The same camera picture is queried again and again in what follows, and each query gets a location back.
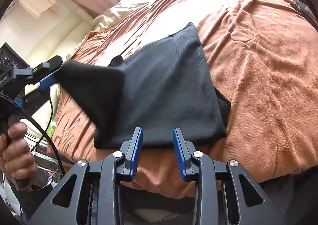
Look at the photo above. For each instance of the cream leather headboard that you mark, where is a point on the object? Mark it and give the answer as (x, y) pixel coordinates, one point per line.
(36, 40)

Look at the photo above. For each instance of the person's left hand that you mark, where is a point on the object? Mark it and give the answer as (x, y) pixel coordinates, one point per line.
(16, 159)

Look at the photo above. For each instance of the stack of folded dark clothes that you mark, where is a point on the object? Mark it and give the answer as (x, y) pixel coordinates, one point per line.
(305, 8)

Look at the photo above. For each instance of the green tissue pack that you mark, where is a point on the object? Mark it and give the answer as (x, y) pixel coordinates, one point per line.
(51, 128)

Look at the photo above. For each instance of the orange-brown fleece blanket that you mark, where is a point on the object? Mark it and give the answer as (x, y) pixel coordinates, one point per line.
(262, 56)

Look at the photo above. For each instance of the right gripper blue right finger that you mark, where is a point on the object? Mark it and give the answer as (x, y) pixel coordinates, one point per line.
(182, 154)

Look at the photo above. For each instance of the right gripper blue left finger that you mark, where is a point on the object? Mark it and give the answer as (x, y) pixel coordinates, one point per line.
(132, 155)

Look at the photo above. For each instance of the cream hanging cloth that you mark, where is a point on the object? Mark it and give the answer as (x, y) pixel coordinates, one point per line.
(36, 7)

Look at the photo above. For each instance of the black sleeveless shirt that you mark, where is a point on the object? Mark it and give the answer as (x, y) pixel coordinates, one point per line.
(163, 86)

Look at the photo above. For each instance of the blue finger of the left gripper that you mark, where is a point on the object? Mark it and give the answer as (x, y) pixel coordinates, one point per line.
(47, 82)
(49, 67)

